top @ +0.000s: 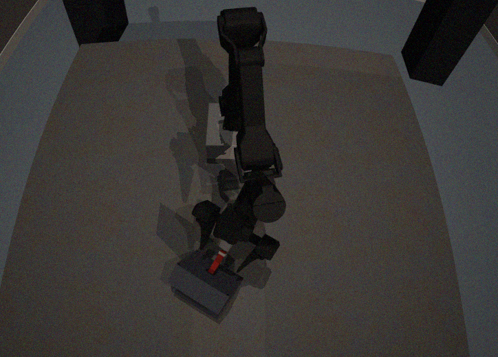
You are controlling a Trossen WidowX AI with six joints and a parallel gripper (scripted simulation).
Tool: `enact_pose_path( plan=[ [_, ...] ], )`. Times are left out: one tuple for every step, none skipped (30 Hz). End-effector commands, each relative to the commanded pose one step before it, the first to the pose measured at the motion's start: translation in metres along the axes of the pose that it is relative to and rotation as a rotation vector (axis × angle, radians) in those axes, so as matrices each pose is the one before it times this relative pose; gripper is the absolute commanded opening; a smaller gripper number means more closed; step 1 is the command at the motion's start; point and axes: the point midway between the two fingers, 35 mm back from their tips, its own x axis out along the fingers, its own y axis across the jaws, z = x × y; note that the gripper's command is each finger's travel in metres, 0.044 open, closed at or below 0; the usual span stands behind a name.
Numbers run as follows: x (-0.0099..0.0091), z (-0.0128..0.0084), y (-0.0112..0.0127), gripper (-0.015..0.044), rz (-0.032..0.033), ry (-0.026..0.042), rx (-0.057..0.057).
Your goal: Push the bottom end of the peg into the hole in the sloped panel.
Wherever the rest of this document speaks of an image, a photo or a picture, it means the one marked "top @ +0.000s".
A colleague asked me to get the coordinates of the red peg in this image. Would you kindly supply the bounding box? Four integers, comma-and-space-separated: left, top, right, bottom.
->
208, 250, 227, 274

